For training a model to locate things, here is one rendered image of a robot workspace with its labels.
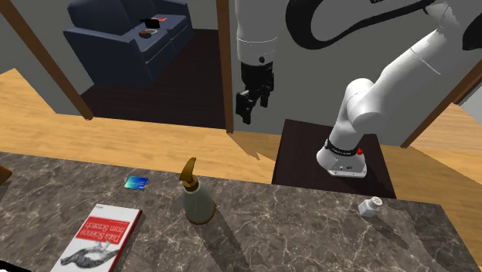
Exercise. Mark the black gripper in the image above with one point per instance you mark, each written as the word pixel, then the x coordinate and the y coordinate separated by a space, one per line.
pixel 256 75

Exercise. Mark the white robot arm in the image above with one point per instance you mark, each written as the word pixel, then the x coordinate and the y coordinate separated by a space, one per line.
pixel 380 90

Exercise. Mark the dark robot stand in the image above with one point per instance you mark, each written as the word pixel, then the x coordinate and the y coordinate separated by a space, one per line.
pixel 301 158

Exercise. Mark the grey spray bottle gold nozzle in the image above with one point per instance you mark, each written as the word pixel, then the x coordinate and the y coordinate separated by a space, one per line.
pixel 197 203

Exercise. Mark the small blue card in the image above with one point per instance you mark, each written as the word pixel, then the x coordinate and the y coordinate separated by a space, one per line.
pixel 136 183

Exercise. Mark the dark blue sofa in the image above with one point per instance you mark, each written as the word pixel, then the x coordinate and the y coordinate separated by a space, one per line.
pixel 113 49

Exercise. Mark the white salt shaker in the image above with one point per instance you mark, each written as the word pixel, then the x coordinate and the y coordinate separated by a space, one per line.
pixel 368 208

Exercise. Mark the white and red book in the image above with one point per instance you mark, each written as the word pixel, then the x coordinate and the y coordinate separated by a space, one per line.
pixel 109 233

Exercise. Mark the brown wooden door frame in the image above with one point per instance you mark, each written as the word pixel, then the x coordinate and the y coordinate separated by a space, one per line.
pixel 225 75
pixel 433 113

